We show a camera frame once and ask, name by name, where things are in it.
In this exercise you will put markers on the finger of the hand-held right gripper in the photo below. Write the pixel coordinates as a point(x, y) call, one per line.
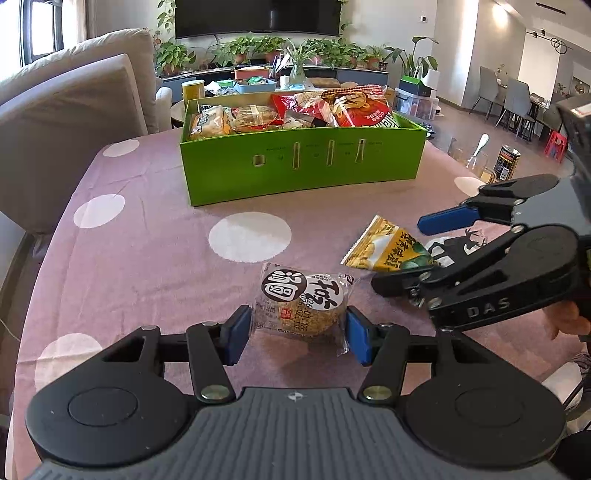
point(448, 220)
point(415, 284)

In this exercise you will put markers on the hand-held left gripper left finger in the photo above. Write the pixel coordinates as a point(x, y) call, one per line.
point(238, 334)

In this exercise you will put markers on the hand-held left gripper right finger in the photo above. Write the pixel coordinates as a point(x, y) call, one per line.
point(359, 337)

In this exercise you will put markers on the yellow peanut snack packet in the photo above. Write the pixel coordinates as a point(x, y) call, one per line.
point(388, 249)

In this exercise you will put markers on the round rice cake packet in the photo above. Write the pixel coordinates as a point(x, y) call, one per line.
point(300, 300)

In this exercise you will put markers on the red bowl print snack packet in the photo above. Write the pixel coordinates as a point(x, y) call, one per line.
point(360, 108)

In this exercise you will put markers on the green cardboard box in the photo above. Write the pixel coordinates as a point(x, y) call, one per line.
point(231, 170)

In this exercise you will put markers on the plain red snack bag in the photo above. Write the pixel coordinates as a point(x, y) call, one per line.
point(295, 108)

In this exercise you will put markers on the pale yellow snack packet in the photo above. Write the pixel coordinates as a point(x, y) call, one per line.
point(210, 122)

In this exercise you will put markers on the clear biscuit packet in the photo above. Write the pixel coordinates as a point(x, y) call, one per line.
point(256, 117)

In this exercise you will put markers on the person's right hand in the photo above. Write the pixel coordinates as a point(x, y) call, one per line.
point(568, 321)

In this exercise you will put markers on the white deer print packet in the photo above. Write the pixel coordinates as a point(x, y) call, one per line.
point(450, 251)

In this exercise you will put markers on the glass with spoon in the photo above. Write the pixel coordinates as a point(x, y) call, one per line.
point(480, 161)

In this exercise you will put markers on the black and yellow can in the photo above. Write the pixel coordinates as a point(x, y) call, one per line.
point(507, 162)

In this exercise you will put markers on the pink polka dot tablecloth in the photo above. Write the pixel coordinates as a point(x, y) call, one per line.
point(152, 258)

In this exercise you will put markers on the clear storage bin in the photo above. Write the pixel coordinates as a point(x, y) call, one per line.
point(418, 105)

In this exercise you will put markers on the red plastic stool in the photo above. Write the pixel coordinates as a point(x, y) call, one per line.
point(557, 145)

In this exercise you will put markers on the green and black box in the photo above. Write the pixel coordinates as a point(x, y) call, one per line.
point(415, 86)

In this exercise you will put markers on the grey dining chair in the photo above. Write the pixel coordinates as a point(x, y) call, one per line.
point(487, 85)
point(517, 101)

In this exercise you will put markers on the white cylinder appliance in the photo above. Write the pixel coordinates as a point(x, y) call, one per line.
point(431, 78)

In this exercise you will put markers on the large leaf floor plant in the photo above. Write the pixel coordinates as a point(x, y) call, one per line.
point(415, 57)

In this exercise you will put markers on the open cardboard box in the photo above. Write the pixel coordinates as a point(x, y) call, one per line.
point(332, 83)

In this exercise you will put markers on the black ceiling track light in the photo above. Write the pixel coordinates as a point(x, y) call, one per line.
point(551, 41)

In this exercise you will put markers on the glass vase with plant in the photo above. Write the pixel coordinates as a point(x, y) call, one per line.
point(298, 69)

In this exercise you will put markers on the small white bottle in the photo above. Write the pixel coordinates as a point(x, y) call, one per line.
point(285, 81)

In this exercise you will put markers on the white oval coffee table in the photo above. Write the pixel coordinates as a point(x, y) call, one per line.
point(178, 115)

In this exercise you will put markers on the blue plastic basket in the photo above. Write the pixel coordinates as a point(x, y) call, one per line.
point(254, 85)

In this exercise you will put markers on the orange tissue box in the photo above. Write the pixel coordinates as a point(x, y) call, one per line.
point(251, 73)

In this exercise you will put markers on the yellow round canister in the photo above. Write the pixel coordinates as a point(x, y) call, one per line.
point(193, 90)

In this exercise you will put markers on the dark grey television cabinet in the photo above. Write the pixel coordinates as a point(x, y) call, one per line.
point(184, 77)

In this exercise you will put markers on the row of potted plants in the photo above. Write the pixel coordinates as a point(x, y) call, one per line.
point(249, 48)

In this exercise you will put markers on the beige armchair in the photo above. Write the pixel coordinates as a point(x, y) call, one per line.
point(69, 129)

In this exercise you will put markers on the black framed window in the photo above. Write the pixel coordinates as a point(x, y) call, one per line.
point(41, 32)

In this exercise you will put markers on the black wall television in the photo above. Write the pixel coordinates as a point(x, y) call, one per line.
point(258, 16)

